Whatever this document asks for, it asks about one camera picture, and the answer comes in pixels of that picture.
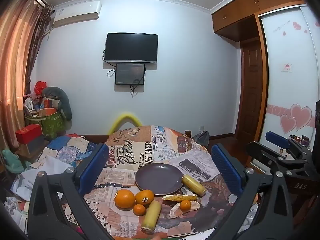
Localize patchwork printed bedsheet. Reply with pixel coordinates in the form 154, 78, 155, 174
10, 134, 110, 233

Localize red fabric bundle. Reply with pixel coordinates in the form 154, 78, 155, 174
34, 81, 48, 96

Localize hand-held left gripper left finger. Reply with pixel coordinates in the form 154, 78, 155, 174
27, 142, 113, 240

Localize red box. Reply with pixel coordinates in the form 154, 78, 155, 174
15, 124, 43, 145

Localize grey plush pillow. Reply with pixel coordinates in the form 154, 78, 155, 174
41, 87, 73, 122

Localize white air conditioner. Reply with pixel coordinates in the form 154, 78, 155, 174
53, 0, 101, 27

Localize orange box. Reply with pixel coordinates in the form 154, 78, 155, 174
37, 107, 57, 117

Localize brown wooden door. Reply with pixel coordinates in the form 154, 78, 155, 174
235, 37, 265, 138

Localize pink sheer curtain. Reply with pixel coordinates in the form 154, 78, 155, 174
0, 0, 45, 143

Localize large plain orange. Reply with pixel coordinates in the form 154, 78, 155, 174
114, 189, 136, 209

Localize black monitor cable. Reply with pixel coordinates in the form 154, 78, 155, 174
130, 79, 140, 97

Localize yellow foam chair back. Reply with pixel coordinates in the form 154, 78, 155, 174
108, 113, 143, 135

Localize peeled pomelo segment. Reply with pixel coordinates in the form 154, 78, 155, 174
169, 201, 201, 218
162, 194, 198, 203

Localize newspaper print tablecloth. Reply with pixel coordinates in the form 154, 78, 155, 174
84, 125, 258, 239

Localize yellow corn cob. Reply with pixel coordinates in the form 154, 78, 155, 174
141, 200, 162, 233
181, 174, 207, 197

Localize brown patterned curtain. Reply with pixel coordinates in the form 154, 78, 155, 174
24, 4, 54, 98

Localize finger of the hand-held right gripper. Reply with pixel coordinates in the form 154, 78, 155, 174
246, 141, 290, 173
265, 131, 312, 160

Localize large orange with sticker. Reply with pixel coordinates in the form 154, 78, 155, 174
135, 189, 155, 206

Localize black wall television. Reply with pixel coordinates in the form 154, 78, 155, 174
104, 32, 158, 64

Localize small black wall monitor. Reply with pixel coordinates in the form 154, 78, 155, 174
115, 63, 146, 85

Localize grey bag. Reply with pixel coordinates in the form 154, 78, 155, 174
192, 130, 210, 148

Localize wooden wardrobe with heart stickers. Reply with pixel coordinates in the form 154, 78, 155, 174
211, 0, 320, 155

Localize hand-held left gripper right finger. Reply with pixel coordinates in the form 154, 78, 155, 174
207, 143, 295, 240

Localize dark purple plate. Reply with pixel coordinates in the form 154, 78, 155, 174
135, 163, 184, 197

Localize green patterned box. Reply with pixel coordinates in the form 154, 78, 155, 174
25, 110, 66, 140

